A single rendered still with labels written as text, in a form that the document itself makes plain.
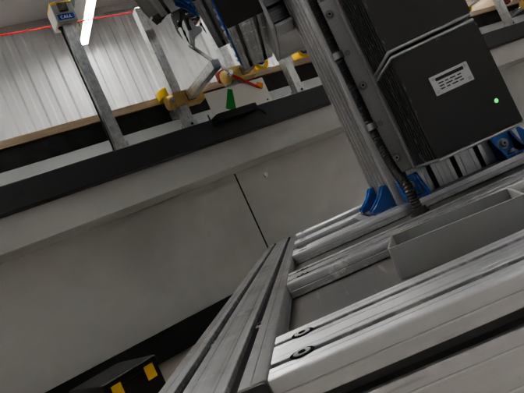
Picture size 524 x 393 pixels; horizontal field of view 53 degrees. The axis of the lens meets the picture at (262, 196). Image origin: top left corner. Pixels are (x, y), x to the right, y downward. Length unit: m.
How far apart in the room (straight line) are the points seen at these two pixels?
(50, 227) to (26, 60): 8.31
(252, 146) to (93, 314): 0.80
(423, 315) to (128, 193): 1.50
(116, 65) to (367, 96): 9.17
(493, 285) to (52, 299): 1.65
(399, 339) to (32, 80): 9.56
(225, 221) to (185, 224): 0.16
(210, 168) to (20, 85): 8.01
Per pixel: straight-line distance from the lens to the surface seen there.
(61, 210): 1.69
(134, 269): 1.90
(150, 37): 1.95
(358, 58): 1.00
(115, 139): 1.76
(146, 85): 9.95
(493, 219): 0.47
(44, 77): 9.81
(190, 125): 1.84
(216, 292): 1.98
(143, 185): 1.75
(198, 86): 1.79
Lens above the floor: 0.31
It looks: 2 degrees up
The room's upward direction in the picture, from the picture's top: 24 degrees counter-clockwise
